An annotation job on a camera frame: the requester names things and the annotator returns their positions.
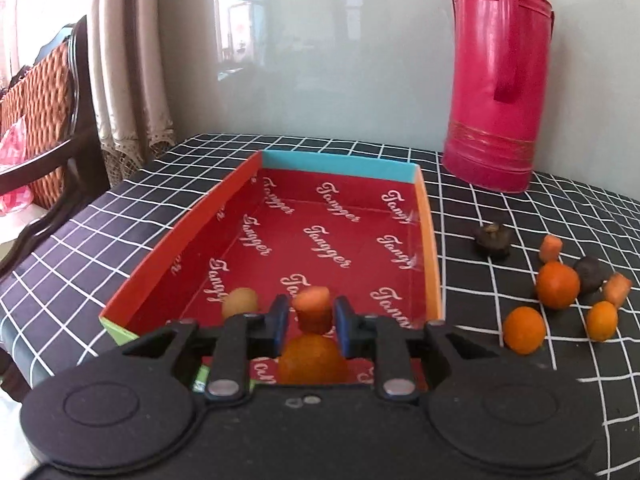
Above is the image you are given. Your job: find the dark purple round fruit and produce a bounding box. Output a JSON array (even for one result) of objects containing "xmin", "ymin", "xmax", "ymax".
[{"xmin": 573, "ymin": 256, "xmax": 612, "ymax": 293}]

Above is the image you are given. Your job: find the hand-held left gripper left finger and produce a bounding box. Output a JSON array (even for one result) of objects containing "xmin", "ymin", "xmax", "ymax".
[{"xmin": 118, "ymin": 294, "xmax": 291, "ymax": 404}]

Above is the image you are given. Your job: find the small orange mandarin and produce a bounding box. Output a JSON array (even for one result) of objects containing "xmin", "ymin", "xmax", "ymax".
[{"xmin": 585, "ymin": 301, "xmax": 619, "ymax": 343}]

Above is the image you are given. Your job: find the beige lace curtain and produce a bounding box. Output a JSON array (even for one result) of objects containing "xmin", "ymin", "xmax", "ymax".
[{"xmin": 90, "ymin": 0, "xmax": 177, "ymax": 187}]

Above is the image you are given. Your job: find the pink checked plastic bag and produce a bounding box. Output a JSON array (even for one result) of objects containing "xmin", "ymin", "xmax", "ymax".
[{"xmin": 0, "ymin": 114, "xmax": 34, "ymax": 216}]

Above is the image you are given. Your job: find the pink red thermos flask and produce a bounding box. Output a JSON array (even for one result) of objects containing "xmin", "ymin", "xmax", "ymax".
[{"xmin": 441, "ymin": 0, "xmax": 558, "ymax": 194}]

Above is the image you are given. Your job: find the dark brown fruit with stem crown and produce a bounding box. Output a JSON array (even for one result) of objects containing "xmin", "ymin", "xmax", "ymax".
[{"xmin": 474, "ymin": 222, "xmax": 512, "ymax": 260}]

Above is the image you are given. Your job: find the small yellowish round fruit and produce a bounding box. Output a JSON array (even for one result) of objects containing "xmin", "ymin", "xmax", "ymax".
[{"xmin": 221, "ymin": 287, "xmax": 260, "ymax": 320}]

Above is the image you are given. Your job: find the red printed cardboard box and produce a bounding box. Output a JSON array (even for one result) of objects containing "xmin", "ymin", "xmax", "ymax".
[{"xmin": 100, "ymin": 149, "xmax": 445, "ymax": 396}]

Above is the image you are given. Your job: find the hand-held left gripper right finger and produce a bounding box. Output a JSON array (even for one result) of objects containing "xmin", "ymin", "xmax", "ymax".
[{"xmin": 333, "ymin": 295, "xmax": 501, "ymax": 404}]

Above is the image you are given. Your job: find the wooden sofa with woven back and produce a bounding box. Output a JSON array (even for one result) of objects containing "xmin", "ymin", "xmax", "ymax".
[{"xmin": 0, "ymin": 15, "xmax": 112, "ymax": 281}]

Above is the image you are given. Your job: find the window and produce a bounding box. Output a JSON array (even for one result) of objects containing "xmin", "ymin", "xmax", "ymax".
[{"xmin": 0, "ymin": 0, "xmax": 101, "ymax": 92}]

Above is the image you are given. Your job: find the black white checked tablecloth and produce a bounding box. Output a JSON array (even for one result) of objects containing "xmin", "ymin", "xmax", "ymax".
[{"xmin": 0, "ymin": 132, "xmax": 640, "ymax": 480}]

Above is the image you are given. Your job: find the orange carrot piece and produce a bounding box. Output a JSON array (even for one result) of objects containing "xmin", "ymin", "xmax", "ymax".
[
  {"xmin": 539, "ymin": 234, "xmax": 564, "ymax": 264},
  {"xmin": 602, "ymin": 272, "xmax": 632, "ymax": 309},
  {"xmin": 292, "ymin": 286, "xmax": 334, "ymax": 335}
]

